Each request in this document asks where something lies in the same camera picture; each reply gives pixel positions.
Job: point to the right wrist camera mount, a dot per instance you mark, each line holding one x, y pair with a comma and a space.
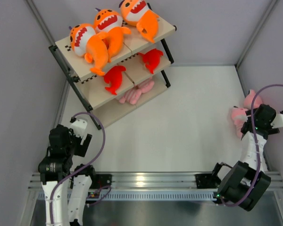
278, 121

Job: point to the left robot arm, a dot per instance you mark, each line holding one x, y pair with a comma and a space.
65, 197

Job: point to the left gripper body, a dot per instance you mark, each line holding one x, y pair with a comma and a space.
79, 149

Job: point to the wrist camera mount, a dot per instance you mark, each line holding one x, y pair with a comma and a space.
78, 125
278, 121

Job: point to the beige three-tier shelf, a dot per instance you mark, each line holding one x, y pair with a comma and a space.
116, 63

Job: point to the orange shark plush facing up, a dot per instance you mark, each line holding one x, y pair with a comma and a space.
137, 13

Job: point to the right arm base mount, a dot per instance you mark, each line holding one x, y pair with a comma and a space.
207, 180

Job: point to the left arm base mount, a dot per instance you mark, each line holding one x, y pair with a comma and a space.
100, 180

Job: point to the pink striped plush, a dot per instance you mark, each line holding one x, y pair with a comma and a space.
131, 96
239, 117
249, 99
146, 85

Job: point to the small red shark plush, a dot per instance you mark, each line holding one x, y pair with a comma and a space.
151, 59

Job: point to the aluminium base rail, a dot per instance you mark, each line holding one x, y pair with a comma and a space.
152, 185

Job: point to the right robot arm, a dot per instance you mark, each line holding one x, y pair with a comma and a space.
246, 182

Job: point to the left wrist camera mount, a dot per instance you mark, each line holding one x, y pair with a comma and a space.
78, 125

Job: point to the orange shark plush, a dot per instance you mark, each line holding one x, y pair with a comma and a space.
110, 21

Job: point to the large red shark plush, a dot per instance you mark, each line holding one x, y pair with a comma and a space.
114, 78

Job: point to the orange shark plush face down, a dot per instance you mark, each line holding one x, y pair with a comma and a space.
87, 43

